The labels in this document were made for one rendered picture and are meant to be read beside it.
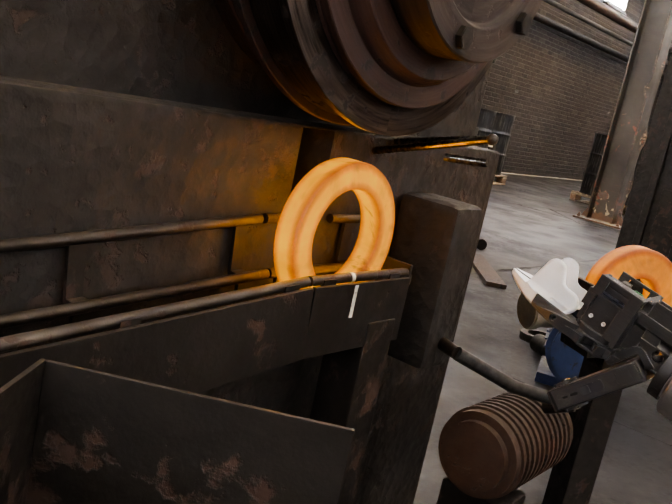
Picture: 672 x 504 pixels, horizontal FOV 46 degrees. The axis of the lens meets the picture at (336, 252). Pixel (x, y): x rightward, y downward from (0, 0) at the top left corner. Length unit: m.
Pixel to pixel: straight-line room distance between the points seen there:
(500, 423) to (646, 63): 8.83
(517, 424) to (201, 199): 0.55
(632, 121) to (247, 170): 8.99
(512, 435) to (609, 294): 0.31
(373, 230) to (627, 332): 0.32
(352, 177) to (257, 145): 0.11
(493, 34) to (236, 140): 0.30
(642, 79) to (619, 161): 0.95
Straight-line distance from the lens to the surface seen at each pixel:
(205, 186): 0.86
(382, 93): 0.86
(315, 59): 0.80
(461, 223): 1.09
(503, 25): 0.91
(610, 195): 9.79
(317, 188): 0.88
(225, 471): 0.53
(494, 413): 1.14
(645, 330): 0.90
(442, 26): 0.81
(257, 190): 0.91
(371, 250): 0.99
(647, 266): 1.27
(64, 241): 0.75
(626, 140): 9.77
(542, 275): 0.93
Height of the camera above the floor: 0.92
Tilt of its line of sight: 12 degrees down
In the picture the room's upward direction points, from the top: 12 degrees clockwise
